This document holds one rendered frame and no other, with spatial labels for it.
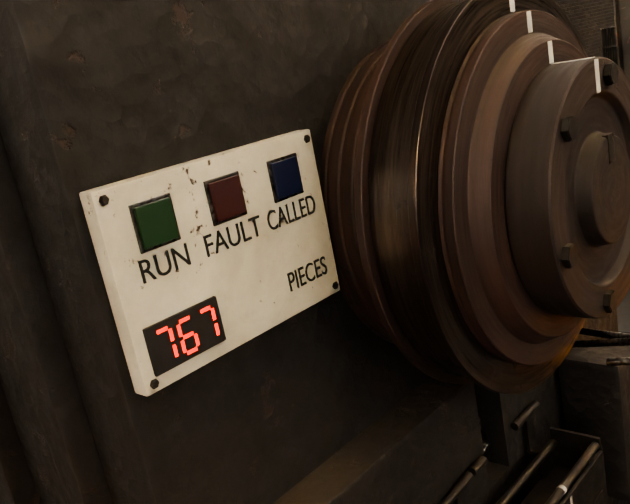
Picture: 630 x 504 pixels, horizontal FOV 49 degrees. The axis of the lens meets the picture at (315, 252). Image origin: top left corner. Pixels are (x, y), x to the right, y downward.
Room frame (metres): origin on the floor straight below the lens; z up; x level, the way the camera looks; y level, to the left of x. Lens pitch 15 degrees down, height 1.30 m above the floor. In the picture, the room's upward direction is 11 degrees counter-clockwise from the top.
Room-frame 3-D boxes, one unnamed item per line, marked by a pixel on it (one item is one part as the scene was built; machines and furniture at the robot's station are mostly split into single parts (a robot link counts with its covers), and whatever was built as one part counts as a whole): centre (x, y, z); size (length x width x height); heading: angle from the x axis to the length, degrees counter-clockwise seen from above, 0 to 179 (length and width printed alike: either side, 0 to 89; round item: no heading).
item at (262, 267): (0.64, 0.08, 1.15); 0.26 x 0.02 x 0.18; 135
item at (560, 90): (0.74, -0.31, 1.11); 0.28 x 0.06 x 0.28; 135
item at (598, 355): (0.98, -0.40, 0.68); 0.11 x 0.08 x 0.24; 45
